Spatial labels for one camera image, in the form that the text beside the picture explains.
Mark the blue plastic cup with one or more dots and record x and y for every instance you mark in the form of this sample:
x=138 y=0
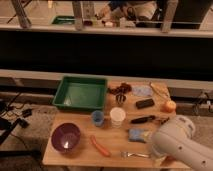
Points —
x=97 y=118

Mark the orange fruit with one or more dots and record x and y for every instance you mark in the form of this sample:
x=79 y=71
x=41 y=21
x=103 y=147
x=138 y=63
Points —
x=170 y=106

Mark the light blue cloth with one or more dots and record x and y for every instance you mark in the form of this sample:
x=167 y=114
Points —
x=143 y=91

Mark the black rectangular block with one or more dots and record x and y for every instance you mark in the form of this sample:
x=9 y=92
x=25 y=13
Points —
x=144 y=103

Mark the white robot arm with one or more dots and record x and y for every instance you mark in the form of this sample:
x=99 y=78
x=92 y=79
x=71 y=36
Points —
x=174 y=138

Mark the purple bowl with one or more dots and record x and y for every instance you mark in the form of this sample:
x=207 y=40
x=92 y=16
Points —
x=65 y=137

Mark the black-handled knife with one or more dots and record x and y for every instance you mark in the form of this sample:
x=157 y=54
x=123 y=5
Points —
x=143 y=119

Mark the silver fork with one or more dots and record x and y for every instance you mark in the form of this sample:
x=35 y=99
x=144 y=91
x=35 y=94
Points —
x=128 y=154

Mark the green plastic tray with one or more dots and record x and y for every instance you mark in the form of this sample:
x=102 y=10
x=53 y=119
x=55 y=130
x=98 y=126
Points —
x=81 y=93

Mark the wooden spoon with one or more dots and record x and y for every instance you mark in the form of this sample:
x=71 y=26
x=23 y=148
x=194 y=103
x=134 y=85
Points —
x=158 y=90

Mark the blue sponge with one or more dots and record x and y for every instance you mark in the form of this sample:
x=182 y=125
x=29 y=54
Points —
x=138 y=135

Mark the small metal cup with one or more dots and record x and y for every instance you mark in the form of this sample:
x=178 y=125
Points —
x=120 y=99

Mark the white plastic cup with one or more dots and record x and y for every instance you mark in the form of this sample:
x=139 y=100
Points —
x=117 y=116

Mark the orange carrot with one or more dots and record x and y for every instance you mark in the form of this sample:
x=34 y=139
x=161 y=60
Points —
x=99 y=147

